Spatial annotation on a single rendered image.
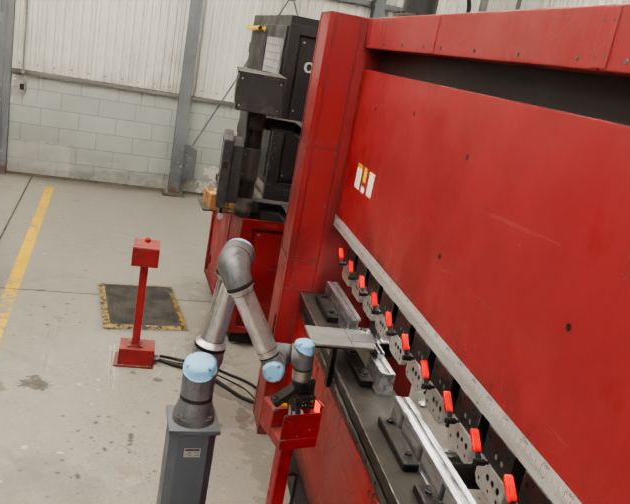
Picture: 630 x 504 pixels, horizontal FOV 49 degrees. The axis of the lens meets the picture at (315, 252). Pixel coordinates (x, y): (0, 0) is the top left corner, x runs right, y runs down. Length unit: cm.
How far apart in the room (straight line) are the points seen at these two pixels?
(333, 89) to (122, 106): 607
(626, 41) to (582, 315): 57
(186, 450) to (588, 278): 155
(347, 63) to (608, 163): 213
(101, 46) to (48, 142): 137
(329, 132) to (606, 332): 228
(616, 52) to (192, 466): 188
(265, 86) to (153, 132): 588
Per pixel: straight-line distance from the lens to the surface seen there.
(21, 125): 945
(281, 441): 268
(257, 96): 360
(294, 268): 366
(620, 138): 156
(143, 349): 459
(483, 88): 238
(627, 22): 162
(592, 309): 155
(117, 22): 928
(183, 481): 264
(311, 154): 352
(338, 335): 290
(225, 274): 234
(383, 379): 274
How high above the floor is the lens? 209
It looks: 16 degrees down
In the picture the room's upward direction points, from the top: 11 degrees clockwise
